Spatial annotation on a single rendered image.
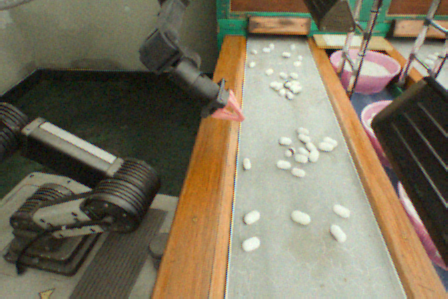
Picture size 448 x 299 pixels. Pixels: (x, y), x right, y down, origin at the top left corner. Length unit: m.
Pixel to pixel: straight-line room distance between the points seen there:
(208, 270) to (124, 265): 0.41
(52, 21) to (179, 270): 2.56
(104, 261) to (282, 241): 0.53
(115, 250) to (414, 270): 0.73
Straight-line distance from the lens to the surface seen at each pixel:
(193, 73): 0.61
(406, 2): 1.62
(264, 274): 0.56
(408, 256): 0.63
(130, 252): 0.92
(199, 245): 0.56
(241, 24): 1.48
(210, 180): 0.65
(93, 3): 2.64
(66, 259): 0.93
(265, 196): 0.65
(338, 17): 0.68
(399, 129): 0.34
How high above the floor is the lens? 1.25
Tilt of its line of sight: 37 degrees down
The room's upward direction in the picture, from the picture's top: straight up
